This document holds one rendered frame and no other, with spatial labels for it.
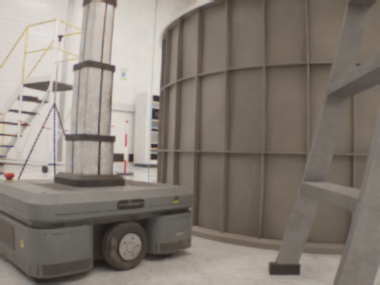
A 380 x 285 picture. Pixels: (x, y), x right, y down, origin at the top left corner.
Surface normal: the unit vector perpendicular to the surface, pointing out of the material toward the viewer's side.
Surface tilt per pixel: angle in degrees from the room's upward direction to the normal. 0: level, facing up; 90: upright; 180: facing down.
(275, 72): 90
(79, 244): 90
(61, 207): 90
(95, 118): 90
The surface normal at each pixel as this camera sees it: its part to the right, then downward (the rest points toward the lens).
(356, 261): -0.05, -0.11
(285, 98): -0.42, -0.05
